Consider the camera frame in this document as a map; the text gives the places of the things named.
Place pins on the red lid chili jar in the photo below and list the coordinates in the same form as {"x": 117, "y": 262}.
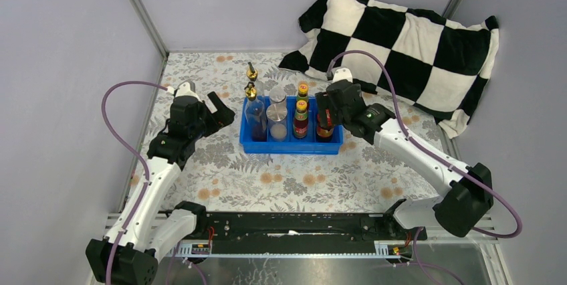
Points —
{"x": 324, "y": 135}

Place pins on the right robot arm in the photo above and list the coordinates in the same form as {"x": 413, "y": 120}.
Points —
{"x": 460, "y": 203}

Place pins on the metal lid shaker jar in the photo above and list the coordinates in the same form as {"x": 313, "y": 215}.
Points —
{"x": 277, "y": 96}

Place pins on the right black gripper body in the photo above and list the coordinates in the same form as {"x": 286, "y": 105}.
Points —
{"x": 338, "y": 116}

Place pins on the black white checkered pillow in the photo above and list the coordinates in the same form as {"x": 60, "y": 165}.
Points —
{"x": 430, "y": 62}

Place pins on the floral fern tablecloth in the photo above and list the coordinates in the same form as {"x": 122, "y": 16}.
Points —
{"x": 222, "y": 177}

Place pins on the tall glass spice canister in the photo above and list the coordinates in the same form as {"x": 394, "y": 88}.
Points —
{"x": 277, "y": 121}

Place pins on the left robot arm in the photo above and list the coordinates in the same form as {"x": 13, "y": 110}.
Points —
{"x": 131, "y": 250}

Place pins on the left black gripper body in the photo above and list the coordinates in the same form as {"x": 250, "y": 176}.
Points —
{"x": 206, "y": 124}

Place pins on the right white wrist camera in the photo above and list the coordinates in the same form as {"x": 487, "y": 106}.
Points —
{"x": 339, "y": 74}

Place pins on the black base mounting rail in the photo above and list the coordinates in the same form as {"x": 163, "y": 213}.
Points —
{"x": 241, "y": 233}

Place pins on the sauce bottle yellow cap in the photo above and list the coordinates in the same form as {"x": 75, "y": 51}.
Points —
{"x": 302, "y": 93}
{"x": 300, "y": 125}

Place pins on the blue divided plastic bin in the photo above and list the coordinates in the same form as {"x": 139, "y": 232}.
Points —
{"x": 291, "y": 145}

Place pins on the glass oil bottle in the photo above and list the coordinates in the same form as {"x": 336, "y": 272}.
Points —
{"x": 253, "y": 76}
{"x": 255, "y": 114}

